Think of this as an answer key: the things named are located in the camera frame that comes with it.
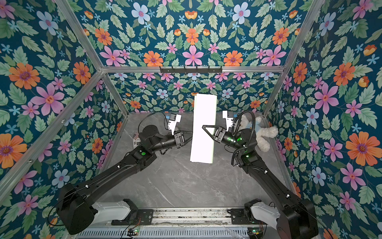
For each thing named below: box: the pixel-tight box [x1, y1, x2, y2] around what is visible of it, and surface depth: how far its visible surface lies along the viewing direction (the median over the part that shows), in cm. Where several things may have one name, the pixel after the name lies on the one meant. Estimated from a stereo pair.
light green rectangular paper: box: [190, 93, 218, 164], surface depth 64 cm
